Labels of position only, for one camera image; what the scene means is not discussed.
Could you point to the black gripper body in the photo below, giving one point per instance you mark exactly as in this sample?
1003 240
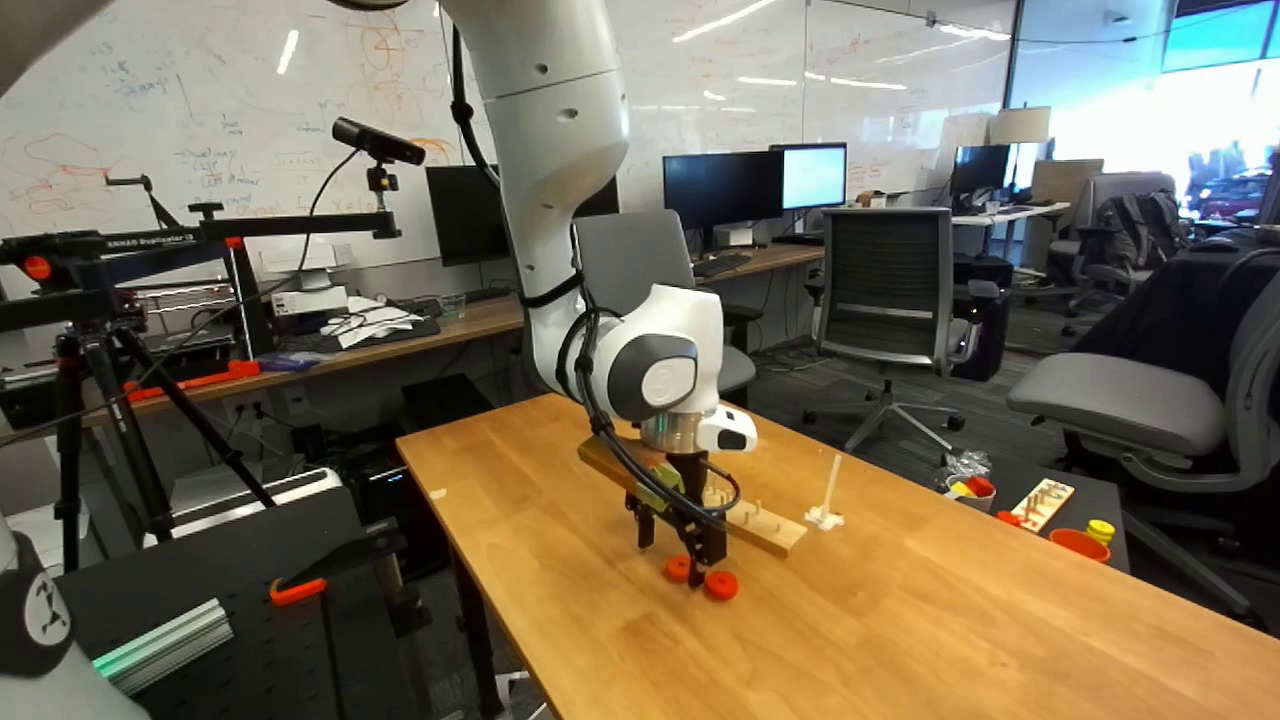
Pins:
685 486

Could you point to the orange disk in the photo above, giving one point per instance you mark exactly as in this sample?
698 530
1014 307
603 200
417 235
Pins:
683 568
723 587

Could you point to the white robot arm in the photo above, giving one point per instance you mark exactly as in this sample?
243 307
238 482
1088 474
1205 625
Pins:
555 133

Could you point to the wooden base with pegs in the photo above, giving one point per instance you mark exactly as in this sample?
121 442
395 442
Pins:
775 530

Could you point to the gray office chair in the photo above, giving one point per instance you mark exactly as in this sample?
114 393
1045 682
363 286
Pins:
642 253
1133 400

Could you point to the clear plastic bag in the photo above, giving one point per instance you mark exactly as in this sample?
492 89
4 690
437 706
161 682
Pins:
966 467

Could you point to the long wooden desk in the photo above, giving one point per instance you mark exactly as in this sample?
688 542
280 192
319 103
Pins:
465 321

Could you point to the black mesh office chair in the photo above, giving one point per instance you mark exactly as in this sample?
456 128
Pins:
887 286

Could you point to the black monitor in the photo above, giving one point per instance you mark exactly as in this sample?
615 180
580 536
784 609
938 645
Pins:
719 191
465 214

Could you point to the black clamp orange tip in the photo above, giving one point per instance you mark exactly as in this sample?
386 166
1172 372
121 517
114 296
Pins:
334 565

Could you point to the black low box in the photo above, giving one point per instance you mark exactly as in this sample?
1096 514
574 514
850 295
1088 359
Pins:
1025 542

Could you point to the white lit monitor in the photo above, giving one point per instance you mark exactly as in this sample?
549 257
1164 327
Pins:
812 179

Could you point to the white papers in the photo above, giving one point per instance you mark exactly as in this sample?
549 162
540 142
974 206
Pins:
370 327

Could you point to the small yellow item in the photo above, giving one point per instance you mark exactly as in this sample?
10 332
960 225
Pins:
1101 530

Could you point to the silver bar green light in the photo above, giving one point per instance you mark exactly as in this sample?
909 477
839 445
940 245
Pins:
166 642

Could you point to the white lamp shade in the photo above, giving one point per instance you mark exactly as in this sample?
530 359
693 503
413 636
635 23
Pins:
1022 125

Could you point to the black tripod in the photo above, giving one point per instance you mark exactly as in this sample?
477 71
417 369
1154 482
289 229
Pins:
107 400

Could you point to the white rounded object with logo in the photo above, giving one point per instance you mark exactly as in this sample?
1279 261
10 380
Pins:
42 642

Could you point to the black stereo camera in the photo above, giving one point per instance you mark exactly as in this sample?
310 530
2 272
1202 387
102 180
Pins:
379 142

